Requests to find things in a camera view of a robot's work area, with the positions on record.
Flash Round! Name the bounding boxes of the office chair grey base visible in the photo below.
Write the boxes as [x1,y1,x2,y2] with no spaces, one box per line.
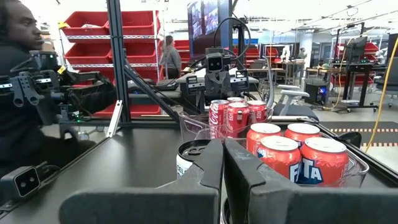
[272,83,320,123]

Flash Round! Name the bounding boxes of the orange Fanta can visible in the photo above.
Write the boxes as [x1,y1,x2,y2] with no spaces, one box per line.
[256,136,302,184]
[297,136,350,187]
[246,123,282,156]
[283,123,322,147]

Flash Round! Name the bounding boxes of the metal wire shelf rack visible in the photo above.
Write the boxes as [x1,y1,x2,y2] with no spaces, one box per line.
[58,9,164,119]

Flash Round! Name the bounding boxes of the white Celsius can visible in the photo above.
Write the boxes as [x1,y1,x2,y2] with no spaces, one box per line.
[176,139,213,179]

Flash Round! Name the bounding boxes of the black desktop monitor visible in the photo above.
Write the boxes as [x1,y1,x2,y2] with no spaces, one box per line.
[344,36,368,65]

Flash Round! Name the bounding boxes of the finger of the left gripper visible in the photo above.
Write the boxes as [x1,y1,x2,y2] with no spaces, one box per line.
[231,69,250,91]
[185,74,205,96]

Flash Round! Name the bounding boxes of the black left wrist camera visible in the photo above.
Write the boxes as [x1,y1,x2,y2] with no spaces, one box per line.
[205,52,225,74]

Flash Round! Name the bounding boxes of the silver metal strip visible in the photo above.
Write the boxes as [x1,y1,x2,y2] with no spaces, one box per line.
[105,99,124,139]

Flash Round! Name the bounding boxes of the yellow floor cable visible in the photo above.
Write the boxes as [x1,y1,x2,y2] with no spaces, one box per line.
[363,35,398,154]

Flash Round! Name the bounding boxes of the black computer blue lights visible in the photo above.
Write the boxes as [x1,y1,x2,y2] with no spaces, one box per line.
[303,79,330,106]

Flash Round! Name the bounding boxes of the black stereo camera box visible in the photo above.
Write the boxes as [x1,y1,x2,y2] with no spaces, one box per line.
[0,161,60,203]

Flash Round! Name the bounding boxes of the black keyboard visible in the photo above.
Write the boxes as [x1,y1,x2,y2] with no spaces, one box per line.
[154,78,180,92]

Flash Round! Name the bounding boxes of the black standing desk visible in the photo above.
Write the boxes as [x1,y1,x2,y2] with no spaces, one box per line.
[330,61,387,113]

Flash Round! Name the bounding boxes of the red Coca-Cola can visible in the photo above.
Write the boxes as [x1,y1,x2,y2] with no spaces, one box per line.
[208,99,230,139]
[226,102,250,139]
[226,96,246,105]
[247,100,268,125]

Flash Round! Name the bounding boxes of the person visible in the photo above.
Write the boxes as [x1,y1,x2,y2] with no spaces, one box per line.
[0,0,98,177]
[159,35,183,80]

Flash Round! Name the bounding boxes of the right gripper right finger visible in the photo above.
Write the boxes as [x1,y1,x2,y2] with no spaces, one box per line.
[223,138,398,224]

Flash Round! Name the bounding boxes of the black mat orange striped edge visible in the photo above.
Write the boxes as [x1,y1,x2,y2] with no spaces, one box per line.
[320,120,398,148]

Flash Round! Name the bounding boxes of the black diagonal frame strut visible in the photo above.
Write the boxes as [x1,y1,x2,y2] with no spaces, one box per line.
[123,62,180,122]

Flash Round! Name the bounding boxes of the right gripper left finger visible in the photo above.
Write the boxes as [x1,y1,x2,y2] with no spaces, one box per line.
[58,138,224,224]

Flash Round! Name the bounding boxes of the black vertical frame post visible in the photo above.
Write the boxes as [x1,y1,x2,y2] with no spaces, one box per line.
[106,0,132,124]

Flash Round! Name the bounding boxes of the large wall display screen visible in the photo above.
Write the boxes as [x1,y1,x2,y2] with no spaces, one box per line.
[186,0,233,59]

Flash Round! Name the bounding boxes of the black frame clamp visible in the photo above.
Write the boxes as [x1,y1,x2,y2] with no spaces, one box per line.
[337,131,363,149]

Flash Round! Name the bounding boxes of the red plastic shelf bin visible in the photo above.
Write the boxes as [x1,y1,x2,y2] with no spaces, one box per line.
[92,104,162,118]
[105,10,161,36]
[108,39,163,65]
[61,11,110,37]
[64,42,113,65]

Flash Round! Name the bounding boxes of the clear plastic storage bin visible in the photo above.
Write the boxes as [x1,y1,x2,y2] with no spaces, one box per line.
[178,105,275,141]
[194,123,371,188]

